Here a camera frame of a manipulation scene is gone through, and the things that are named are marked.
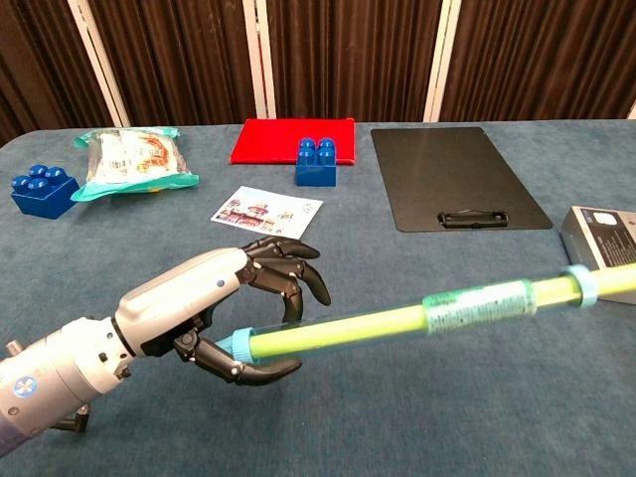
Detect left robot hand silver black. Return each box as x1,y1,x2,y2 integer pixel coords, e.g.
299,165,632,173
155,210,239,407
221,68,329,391
112,236,332,387

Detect yellow blue water pump toy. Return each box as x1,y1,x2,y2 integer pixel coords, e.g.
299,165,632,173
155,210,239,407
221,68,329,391
250,263,636,359

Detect printed picture card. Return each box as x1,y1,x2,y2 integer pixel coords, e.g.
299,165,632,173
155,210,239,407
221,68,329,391
210,186,324,241

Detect teal snack bag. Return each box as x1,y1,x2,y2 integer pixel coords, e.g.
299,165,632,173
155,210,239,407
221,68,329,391
71,126,201,203

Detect blue building block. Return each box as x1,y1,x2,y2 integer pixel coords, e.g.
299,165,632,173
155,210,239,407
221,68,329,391
294,137,338,188
10,165,80,220

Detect red flat box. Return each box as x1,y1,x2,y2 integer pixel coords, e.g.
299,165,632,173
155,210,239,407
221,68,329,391
228,117,358,167

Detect brown curtain screen panel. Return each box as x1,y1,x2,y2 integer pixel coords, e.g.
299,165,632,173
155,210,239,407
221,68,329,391
426,0,636,122
247,0,448,123
79,0,269,126
0,0,131,148

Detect black clipboard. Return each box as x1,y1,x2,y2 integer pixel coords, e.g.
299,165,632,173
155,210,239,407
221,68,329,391
371,126,555,233

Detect grey product box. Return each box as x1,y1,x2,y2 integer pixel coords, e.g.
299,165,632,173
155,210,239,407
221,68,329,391
559,206,636,305

